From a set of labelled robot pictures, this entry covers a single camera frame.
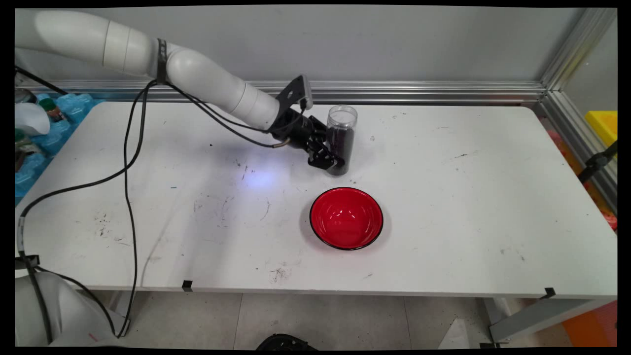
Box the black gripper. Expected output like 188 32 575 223
269 106 346 171

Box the clear jar of black seeds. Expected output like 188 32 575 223
325 105 358 177

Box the red bowl with black rim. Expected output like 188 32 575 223
309 186 384 251

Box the black round floor object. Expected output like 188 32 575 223
255 333 317 351

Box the blue water bottle pack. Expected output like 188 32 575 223
15 93 105 205

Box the white table leg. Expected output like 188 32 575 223
109 291 138 337

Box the small bottle with green cap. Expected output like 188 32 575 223
38 98 69 124

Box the grey table leg beam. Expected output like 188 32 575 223
483 296 617 344

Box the yellow foam block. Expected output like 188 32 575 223
584 110 618 147

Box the white rounded container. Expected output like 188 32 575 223
15 103 51 137

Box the brown bottle with green cap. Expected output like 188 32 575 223
15 128 44 172

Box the orange box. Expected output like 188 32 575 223
562 300 618 347

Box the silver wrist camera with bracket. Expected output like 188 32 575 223
275 74 314 113

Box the long aluminium frame rail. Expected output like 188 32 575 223
15 80 548 105

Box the black cable strap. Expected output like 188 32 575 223
156 38 168 84

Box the thin black cable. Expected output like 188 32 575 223
30 79 306 340

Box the thick black cable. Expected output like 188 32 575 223
15 79 292 269

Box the short aluminium frame rail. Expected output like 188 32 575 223
537 89 618 213

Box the aluminium frame corner post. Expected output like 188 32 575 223
540 7 618 92

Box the black background cable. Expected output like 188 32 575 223
15 66 69 96

